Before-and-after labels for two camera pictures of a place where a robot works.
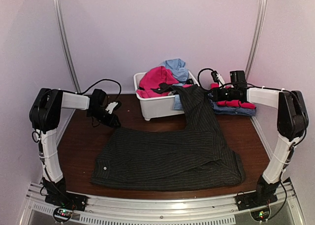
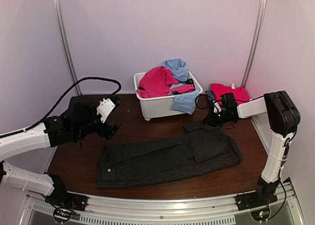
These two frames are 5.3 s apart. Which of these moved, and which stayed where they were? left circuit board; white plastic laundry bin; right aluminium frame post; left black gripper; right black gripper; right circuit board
Moved: left black gripper; right black gripper
Stayed: right aluminium frame post; right circuit board; left circuit board; white plastic laundry bin
